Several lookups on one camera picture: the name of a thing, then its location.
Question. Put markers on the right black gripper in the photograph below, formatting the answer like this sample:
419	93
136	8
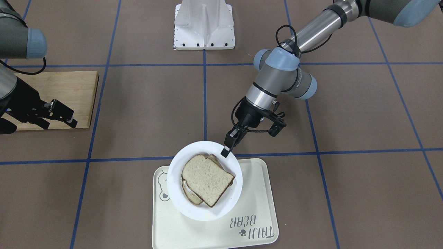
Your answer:
21	98

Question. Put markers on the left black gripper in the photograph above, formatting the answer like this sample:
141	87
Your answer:
250	115

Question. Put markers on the bread slice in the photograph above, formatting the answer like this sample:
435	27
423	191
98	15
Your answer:
206	180
192	195

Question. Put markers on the white round plate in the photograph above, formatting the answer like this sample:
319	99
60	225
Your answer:
227	200

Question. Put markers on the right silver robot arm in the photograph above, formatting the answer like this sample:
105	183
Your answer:
17	40

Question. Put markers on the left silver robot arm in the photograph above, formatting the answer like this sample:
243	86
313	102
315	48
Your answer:
279	71

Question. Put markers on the bread slice on plate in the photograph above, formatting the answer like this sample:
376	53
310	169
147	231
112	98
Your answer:
192	195

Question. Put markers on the wooden cutting board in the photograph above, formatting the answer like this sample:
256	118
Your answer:
76	89

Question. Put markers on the cream bear tray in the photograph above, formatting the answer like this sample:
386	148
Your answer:
251	222

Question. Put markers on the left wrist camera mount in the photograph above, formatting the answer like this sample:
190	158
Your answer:
276	118

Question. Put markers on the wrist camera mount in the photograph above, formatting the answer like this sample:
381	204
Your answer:
276	118
6	126

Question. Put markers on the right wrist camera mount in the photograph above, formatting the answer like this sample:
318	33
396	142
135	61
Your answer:
6	126

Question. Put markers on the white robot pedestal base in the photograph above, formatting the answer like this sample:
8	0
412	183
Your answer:
203	24

